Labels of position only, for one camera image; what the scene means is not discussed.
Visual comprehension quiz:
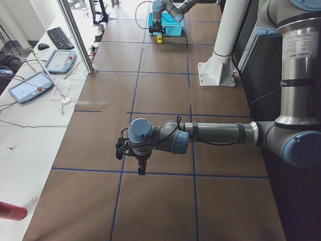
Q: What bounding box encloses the black computer mouse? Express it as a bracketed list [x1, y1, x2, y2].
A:
[37, 43, 50, 51]

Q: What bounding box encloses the white mounting pillar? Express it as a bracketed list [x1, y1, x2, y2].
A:
[198, 0, 250, 86]

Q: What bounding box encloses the light blue plastic bin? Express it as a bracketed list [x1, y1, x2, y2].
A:
[148, 12, 183, 36]

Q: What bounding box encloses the blue tape strip near cross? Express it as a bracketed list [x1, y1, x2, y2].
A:
[51, 167, 269, 179]

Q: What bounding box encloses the blue tape strip long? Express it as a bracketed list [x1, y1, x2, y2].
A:
[109, 42, 144, 241]

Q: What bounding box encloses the black computer keyboard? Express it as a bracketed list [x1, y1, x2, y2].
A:
[47, 27, 74, 50]

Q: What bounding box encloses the aluminium frame post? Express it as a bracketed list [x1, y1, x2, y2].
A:
[57, 0, 94, 74]

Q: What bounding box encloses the white grabber stick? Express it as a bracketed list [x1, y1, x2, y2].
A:
[30, 48, 72, 115]

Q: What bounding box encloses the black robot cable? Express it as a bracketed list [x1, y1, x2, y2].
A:
[119, 115, 239, 146]

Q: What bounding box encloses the near teach pendant tablet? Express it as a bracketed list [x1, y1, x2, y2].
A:
[8, 71, 54, 104]

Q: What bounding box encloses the red cylinder bottle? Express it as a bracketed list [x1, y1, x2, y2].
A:
[0, 201, 28, 221]

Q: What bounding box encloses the far teach pendant tablet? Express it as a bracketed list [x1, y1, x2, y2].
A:
[45, 50, 76, 74]

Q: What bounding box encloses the teach pendant tablet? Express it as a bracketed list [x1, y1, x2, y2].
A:
[45, 50, 76, 74]
[8, 71, 54, 104]

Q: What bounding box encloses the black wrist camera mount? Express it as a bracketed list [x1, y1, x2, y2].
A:
[115, 138, 134, 160]

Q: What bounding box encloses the yellow beetle toy car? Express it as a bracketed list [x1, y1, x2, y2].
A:
[156, 35, 163, 44]

